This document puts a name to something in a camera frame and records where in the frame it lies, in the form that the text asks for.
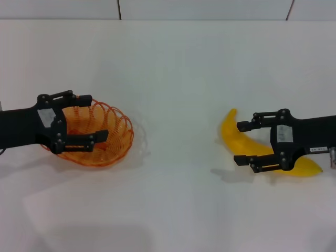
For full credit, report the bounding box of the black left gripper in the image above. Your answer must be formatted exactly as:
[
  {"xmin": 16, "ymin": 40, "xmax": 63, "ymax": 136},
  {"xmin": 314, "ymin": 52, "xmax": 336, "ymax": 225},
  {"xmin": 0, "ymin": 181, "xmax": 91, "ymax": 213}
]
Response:
[{"xmin": 0, "ymin": 89, "xmax": 109, "ymax": 155}]

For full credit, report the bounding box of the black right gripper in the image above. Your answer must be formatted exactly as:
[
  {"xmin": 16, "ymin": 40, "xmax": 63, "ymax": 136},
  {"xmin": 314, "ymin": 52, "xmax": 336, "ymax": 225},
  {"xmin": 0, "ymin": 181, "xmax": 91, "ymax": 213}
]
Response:
[{"xmin": 233, "ymin": 108, "xmax": 336, "ymax": 174}]

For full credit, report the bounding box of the yellow banana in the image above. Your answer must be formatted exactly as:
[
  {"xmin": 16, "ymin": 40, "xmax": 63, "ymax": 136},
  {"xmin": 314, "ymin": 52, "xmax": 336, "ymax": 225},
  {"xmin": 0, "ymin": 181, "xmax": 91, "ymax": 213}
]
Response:
[{"xmin": 220, "ymin": 108, "xmax": 324, "ymax": 180}]

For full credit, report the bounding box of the orange wire basket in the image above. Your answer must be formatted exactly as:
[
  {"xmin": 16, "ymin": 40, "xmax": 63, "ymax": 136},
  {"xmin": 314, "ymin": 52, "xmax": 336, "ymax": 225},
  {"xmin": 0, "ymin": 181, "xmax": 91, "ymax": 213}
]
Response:
[{"xmin": 40, "ymin": 98, "xmax": 135, "ymax": 169}]

